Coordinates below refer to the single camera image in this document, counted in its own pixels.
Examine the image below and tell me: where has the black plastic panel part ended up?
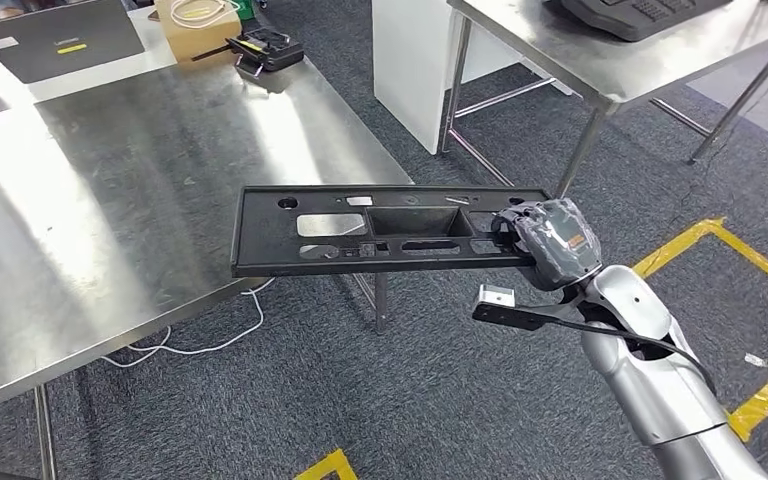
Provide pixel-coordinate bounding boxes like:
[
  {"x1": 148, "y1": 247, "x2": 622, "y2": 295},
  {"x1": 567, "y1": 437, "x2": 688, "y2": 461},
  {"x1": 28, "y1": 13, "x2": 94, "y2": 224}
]
[{"x1": 230, "y1": 184, "x2": 551, "y2": 280}]

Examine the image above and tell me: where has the stainless steel workbench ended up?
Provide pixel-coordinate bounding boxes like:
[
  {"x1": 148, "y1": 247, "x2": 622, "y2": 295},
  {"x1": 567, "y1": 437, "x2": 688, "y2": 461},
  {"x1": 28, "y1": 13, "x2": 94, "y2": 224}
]
[{"x1": 0, "y1": 56, "x2": 415, "y2": 480}]

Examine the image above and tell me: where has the white cabinet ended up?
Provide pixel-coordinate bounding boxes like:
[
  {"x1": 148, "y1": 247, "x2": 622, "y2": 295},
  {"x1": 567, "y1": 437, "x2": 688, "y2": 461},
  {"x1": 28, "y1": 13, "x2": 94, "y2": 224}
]
[{"x1": 370, "y1": 0, "x2": 574, "y2": 157}]

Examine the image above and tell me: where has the black device with clips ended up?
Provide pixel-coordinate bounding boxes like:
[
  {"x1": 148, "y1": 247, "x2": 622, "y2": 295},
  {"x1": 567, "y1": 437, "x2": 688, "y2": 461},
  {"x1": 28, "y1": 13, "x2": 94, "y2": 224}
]
[{"x1": 191, "y1": 26, "x2": 306, "y2": 79}]

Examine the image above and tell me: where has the stainless steel table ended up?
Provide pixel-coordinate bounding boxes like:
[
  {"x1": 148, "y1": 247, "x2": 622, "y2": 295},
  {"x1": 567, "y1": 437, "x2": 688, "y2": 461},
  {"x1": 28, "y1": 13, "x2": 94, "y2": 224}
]
[{"x1": 438, "y1": 0, "x2": 768, "y2": 200}]

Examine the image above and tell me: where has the cardboard box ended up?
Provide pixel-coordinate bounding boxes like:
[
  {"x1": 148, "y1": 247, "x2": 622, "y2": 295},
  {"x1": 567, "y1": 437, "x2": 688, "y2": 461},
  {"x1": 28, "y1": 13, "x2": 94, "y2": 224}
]
[{"x1": 153, "y1": 0, "x2": 243, "y2": 66}]

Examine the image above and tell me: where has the grey laptop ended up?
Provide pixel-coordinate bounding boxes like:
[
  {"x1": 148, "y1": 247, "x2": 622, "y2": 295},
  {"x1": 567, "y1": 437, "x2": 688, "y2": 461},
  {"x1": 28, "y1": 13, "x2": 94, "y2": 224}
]
[{"x1": 0, "y1": 0, "x2": 147, "y2": 85}]

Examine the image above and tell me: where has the white power cable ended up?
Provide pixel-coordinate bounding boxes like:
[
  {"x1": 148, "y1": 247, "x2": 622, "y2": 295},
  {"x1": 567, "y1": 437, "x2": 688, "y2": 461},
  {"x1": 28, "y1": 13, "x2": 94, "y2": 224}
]
[{"x1": 100, "y1": 276, "x2": 277, "y2": 370}]

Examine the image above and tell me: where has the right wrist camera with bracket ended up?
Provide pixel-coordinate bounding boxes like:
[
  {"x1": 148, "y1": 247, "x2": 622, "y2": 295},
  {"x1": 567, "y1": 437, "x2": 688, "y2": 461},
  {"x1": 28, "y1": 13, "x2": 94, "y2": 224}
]
[{"x1": 471, "y1": 284, "x2": 584, "y2": 333}]

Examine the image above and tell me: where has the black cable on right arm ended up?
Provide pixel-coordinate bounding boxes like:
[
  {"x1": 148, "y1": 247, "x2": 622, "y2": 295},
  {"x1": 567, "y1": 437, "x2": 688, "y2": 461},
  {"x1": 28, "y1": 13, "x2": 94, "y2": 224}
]
[{"x1": 542, "y1": 316, "x2": 719, "y2": 397}]

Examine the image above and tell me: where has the coiled white cable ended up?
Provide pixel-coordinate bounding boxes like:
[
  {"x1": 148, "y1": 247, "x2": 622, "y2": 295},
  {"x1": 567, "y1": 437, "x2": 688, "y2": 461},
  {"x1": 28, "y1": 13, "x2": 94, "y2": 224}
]
[{"x1": 169, "y1": 0, "x2": 244, "y2": 30}]

